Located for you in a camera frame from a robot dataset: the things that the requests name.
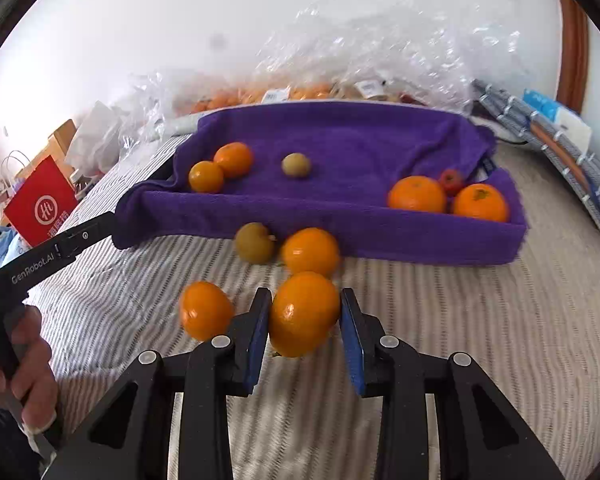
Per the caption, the orange kumquat on towel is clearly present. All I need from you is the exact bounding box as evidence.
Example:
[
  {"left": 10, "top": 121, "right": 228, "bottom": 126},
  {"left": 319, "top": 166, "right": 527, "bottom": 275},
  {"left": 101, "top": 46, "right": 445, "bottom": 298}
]
[{"left": 213, "top": 142, "right": 253, "bottom": 179}]

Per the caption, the purple towel covered tray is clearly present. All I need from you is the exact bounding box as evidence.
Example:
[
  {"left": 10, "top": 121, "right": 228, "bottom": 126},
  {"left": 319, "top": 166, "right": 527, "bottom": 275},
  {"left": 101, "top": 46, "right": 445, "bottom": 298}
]
[{"left": 112, "top": 101, "right": 527, "bottom": 266}]

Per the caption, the cardboard box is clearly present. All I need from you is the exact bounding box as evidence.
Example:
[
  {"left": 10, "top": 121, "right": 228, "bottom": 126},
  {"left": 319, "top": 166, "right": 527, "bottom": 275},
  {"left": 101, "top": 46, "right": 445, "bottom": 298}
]
[{"left": 15, "top": 119, "right": 76, "bottom": 182}]

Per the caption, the striped bed cover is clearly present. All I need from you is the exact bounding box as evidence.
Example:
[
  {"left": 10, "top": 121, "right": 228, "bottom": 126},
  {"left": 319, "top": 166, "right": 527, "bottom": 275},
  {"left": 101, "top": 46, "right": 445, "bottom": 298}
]
[{"left": 31, "top": 144, "right": 600, "bottom": 479}]

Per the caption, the small red fruit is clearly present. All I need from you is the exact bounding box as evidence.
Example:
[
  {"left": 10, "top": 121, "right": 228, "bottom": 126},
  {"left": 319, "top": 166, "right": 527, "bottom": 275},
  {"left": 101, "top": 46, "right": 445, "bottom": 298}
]
[{"left": 438, "top": 169, "right": 465, "bottom": 197}]

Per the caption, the oval orange kumquat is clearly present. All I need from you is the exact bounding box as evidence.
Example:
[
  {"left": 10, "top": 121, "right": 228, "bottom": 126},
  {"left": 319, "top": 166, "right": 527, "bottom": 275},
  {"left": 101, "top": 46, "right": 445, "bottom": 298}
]
[{"left": 268, "top": 271, "right": 340, "bottom": 358}]

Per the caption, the blue white tissue pack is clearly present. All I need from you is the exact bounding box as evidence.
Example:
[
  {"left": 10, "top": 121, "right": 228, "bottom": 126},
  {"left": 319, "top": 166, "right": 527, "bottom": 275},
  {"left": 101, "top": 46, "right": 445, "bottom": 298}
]
[{"left": 522, "top": 89, "right": 592, "bottom": 153}]

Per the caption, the large orange mandarin with stem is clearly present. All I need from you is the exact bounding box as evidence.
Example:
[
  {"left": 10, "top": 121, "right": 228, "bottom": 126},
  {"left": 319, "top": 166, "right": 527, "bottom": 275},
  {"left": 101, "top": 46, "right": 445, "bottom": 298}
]
[{"left": 452, "top": 183, "right": 509, "bottom": 222}]

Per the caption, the blue grey checked cloth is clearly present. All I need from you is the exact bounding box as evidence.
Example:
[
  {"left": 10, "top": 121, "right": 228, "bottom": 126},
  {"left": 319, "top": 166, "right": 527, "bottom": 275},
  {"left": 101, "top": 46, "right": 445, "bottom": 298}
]
[{"left": 472, "top": 79, "right": 600, "bottom": 231}]

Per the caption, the brown wooden frame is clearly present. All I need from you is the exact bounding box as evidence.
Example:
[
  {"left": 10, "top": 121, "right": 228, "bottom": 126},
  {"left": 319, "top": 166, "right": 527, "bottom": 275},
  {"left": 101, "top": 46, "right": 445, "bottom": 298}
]
[{"left": 556, "top": 0, "right": 590, "bottom": 114}]

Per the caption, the clear plastic bag of fruit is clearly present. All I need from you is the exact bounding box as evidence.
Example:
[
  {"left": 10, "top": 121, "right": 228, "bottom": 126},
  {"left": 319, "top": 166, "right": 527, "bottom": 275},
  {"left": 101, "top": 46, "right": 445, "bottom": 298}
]
[{"left": 124, "top": 0, "right": 527, "bottom": 116}]

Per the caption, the white plastic bag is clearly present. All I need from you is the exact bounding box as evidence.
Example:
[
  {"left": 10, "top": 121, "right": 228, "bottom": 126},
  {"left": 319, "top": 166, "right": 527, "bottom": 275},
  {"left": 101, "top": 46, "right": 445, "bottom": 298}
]
[{"left": 65, "top": 101, "right": 122, "bottom": 177}]

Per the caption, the small orange kumquat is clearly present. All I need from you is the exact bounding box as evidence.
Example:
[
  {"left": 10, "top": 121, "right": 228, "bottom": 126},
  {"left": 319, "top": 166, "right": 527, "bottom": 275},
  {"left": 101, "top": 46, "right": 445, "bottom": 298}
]
[
  {"left": 180, "top": 281, "right": 235, "bottom": 341},
  {"left": 188, "top": 160, "right": 224, "bottom": 194}
]

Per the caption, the red paper bag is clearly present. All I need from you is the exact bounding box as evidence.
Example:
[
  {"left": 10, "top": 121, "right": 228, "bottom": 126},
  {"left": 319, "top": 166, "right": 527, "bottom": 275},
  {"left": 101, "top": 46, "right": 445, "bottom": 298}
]
[{"left": 5, "top": 156, "right": 78, "bottom": 247}]

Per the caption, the person's left hand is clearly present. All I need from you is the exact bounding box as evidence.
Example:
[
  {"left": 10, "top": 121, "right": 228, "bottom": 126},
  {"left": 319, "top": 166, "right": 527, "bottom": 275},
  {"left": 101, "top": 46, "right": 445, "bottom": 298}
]
[{"left": 0, "top": 306, "right": 59, "bottom": 430}]

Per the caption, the greenish brown small fruit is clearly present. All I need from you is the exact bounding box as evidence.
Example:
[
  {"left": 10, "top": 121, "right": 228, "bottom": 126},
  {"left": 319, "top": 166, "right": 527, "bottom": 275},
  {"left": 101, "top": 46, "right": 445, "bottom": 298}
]
[{"left": 234, "top": 222, "right": 275, "bottom": 264}]

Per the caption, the round orange kumquat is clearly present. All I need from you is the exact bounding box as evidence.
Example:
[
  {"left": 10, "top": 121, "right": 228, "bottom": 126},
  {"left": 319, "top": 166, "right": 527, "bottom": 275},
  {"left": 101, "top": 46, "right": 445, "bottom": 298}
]
[{"left": 282, "top": 228, "right": 341, "bottom": 278}]

